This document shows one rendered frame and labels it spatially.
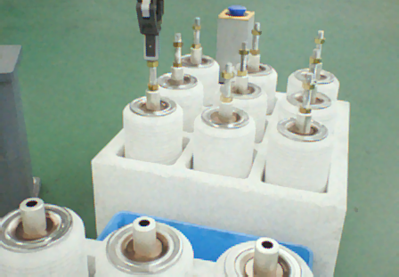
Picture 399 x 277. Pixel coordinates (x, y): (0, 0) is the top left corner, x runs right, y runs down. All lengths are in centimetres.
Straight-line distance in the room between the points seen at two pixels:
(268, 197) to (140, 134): 22
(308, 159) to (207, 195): 16
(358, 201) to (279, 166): 37
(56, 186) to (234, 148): 46
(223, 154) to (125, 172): 16
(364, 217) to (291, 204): 33
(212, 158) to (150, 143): 10
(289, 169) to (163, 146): 20
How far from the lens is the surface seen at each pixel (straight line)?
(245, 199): 72
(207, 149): 73
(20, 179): 93
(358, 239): 95
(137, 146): 76
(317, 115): 80
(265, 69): 95
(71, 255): 52
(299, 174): 71
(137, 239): 47
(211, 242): 74
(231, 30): 109
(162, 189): 75
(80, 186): 104
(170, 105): 78
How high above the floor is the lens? 57
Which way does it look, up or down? 27 degrees down
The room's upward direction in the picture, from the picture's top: 2 degrees clockwise
